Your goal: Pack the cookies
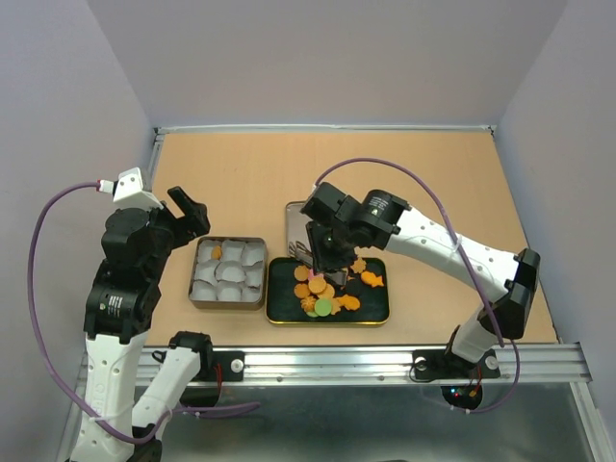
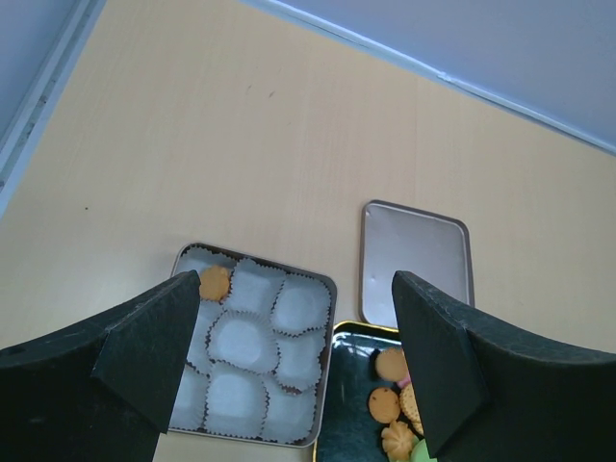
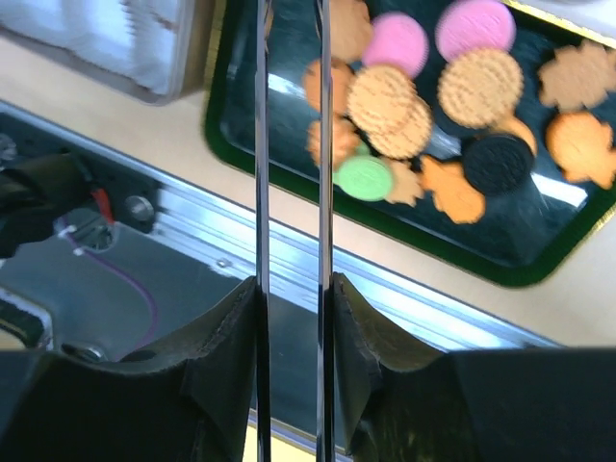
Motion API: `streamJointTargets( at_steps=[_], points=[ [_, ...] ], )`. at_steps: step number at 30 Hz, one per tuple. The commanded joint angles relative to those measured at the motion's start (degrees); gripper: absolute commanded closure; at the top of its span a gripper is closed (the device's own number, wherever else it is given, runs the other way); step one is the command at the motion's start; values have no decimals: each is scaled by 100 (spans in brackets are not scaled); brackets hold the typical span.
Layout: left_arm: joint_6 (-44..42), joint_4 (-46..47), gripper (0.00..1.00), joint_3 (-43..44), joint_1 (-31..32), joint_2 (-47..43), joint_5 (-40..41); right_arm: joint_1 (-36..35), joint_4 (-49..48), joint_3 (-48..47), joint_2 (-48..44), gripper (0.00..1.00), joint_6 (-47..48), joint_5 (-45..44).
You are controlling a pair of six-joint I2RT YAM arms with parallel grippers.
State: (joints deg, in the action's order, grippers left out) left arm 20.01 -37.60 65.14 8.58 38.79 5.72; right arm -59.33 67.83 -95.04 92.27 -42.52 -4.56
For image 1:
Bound plain round orange cookie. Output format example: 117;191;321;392
211;245;222;260

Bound silver metal tongs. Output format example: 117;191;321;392
288;241;348;287

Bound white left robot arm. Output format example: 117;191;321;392
69;187;215;461

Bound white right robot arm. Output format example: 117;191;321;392
301;183;541;375

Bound leaf-shaped orange cookie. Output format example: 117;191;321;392
349;257;367;273

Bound chocolate chip round cookie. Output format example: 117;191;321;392
294;266;311;282

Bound brown tin lid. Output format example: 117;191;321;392
285;201;311;251

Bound large fish-shaped cookie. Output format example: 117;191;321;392
360;270;385;288

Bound black gold-rimmed tray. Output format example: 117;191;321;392
266;258;390;325

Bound brown cookie tin box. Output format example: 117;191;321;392
188;237;268;311

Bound green round cookie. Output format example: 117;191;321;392
314;298;333;317

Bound swirl flower cookie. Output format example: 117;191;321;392
300;296;316;313

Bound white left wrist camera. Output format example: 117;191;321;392
96;167;163;211

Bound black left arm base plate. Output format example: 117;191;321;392
193;350;245;383

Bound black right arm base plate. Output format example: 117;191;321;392
412;348;501;382

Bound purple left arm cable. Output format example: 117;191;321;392
27;181;263;444

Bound aluminium front rail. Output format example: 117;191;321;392
79;342;592;386

